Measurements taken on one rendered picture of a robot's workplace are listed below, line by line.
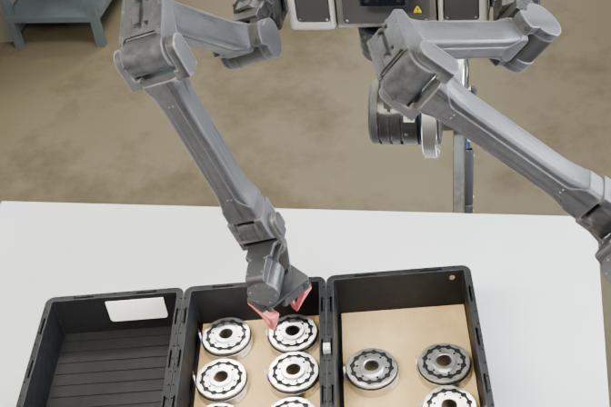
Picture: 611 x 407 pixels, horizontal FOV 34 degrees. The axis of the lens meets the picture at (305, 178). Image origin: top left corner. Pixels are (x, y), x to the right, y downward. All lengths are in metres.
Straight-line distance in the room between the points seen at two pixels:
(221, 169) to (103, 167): 2.52
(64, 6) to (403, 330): 3.27
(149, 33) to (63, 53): 3.45
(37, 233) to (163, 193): 1.23
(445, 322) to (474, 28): 0.70
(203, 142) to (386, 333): 0.70
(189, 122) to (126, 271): 1.03
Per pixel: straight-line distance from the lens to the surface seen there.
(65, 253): 2.71
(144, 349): 2.21
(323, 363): 1.97
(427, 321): 2.16
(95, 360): 2.22
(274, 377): 2.05
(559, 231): 2.56
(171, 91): 1.59
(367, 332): 2.15
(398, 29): 1.54
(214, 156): 1.66
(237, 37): 1.84
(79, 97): 4.65
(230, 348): 2.12
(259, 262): 1.76
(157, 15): 1.58
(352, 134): 4.08
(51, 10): 5.06
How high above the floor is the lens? 2.41
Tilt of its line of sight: 38 degrees down
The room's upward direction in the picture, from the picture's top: 8 degrees counter-clockwise
